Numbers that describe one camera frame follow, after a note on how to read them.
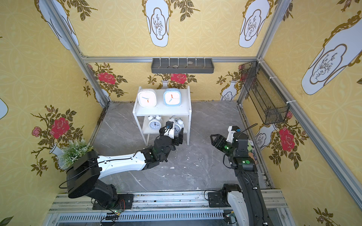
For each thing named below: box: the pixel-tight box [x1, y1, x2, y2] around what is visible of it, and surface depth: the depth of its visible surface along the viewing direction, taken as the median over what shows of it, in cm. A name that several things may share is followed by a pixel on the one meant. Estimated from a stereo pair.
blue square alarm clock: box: [163, 88, 182, 107], surface depth 72 cm
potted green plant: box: [57, 138, 94, 170], surface depth 74 cm
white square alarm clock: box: [137, 88, 157, 108], surface depth 71 cm
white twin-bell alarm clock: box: [148, 115, 163, 131], surface depth 81 cm
